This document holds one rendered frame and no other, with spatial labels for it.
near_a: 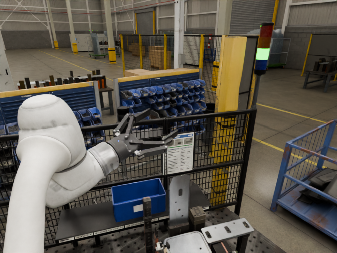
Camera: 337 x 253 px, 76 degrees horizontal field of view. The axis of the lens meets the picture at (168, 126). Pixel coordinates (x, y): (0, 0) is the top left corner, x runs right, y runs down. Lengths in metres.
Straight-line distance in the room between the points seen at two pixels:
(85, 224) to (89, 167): 0.85
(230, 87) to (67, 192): 1.13
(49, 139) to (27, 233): 0.16
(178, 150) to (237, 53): 0.69
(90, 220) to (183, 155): 0.68
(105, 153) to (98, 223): 0.82
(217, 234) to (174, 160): 0.49
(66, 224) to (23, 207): 1.02
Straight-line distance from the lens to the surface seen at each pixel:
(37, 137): 0.48
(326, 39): 13.02
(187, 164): 1.49
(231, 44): 1.41
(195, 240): 1.32
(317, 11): 15.71
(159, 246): 1.02
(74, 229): 1.41
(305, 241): 2.97
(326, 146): 3.79
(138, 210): 1.35
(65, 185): 0.59
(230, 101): 1.48
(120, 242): 1.72
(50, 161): 0.47
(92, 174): 0.61
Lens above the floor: 2.02
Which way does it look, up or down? 23 degrees down
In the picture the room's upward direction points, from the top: straight up
